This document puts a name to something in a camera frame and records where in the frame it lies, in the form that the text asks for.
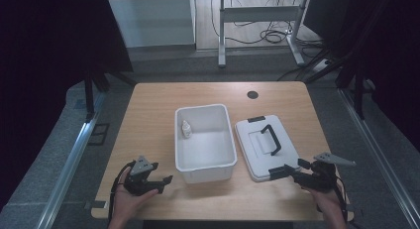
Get small white bottle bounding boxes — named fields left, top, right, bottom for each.
left=180, top=119, right=193, bottom=140

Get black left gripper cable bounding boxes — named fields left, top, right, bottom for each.
left=107, top=160, right=137, bottom=225

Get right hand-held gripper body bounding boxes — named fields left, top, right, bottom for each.
left=292, top=152, right=358, bottom=194

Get white plastic storage box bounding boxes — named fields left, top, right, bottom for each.
left=173, top=103, right=239, bottom=184

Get grey metal desk frame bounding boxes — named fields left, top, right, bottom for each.
left=217, top=0, right=312, bottom=69

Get black floor cables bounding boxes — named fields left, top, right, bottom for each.
left=192, top=0, right=326, bottom=58

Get black metal stand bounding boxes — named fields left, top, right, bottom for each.
left=82, top=68, right=112, bottom=122
left=303, top=0, right=390, bottom=121

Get white power strip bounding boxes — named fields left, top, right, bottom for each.
left=311, top=57, right=332, bottom=73

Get white cabinet panel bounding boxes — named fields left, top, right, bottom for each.
left=108, top=0, right=197, bottom=49

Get aluminium floor rail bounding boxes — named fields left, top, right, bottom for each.
left=35, top=89, right=107, bottom=229
left=339, top=88, right=420, bottom=229

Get white lid with black handle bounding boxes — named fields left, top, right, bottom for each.
left=234, top=114, right=302, bottom=183

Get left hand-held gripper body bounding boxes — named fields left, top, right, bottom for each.
left=123, top=155, right=160, bottom=197

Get black square floor plate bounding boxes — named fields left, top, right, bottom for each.
left=87, top=122, right=111, bottom=147

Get dark curtain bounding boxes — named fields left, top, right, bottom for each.
left=303, top=0, right=420, bottom=154
left=0, top=0, right=135, bottom=210

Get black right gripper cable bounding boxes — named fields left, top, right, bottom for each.
left=332, top=173, right=352, bottom=224

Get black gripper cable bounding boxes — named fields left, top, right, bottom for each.
left=107, top=160, right=137, bottom=225
left=332, top=173, right=352, bottom=224

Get person's left hand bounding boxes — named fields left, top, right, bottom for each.
left=112, top=171, right=159, bottom=221

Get person's right hand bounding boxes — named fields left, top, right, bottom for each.
left=301, top=184, right=342, bottom=220

